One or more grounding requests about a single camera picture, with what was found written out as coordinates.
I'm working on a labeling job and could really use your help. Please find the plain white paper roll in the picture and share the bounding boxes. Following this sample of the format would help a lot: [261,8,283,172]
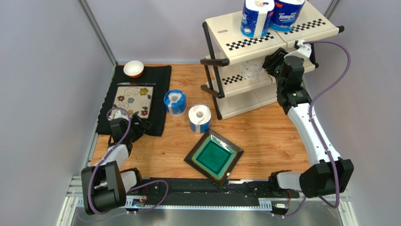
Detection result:
[240,59,265,82]

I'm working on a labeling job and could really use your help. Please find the Tempo paper roll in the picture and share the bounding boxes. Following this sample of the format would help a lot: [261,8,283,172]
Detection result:
[269,0,305,32]

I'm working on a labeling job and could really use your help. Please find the dark blue roll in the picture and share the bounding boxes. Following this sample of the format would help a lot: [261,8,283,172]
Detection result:
[240,0,275,39]

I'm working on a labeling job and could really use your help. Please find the blue paper roll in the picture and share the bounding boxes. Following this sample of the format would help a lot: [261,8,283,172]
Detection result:
[163,89,187,118]

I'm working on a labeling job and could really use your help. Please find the blue banded roll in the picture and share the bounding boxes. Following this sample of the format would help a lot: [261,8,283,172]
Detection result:
[188,104,211,134]

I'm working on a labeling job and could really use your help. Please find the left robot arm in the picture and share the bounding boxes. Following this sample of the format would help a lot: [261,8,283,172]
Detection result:
[81,112,152,215]

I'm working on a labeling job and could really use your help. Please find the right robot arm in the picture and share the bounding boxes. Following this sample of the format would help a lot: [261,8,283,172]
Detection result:
[262,48,354,198]

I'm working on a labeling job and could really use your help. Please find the cream three-tier shelf rack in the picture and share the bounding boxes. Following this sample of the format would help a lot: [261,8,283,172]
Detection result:
[200,2,344,120]

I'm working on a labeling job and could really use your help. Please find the floral square plate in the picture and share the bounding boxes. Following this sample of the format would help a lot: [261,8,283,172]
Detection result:
[112,85,154,119]

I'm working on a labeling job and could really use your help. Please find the white and orange bowl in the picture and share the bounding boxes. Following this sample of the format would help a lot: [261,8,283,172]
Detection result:
[123,60,144,78]

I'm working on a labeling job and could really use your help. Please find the black fabric placemat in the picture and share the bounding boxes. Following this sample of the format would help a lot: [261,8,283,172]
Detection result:
[96,65,172,137]

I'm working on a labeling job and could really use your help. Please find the green square glazed plate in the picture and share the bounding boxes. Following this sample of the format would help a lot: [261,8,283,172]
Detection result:
[184,129,244,187]

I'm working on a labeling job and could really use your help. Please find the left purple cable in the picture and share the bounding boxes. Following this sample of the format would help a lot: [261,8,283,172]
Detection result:
[87,107,169,216]

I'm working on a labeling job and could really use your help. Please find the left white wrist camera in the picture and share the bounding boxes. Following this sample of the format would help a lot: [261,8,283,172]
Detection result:
[108,110,128,121]

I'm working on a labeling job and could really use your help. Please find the knife with dark handle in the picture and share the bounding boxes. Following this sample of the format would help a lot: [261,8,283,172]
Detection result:
[117,82,157,86]

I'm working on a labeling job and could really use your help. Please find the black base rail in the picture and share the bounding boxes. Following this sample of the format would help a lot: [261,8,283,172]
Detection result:
[125,178,301,215]

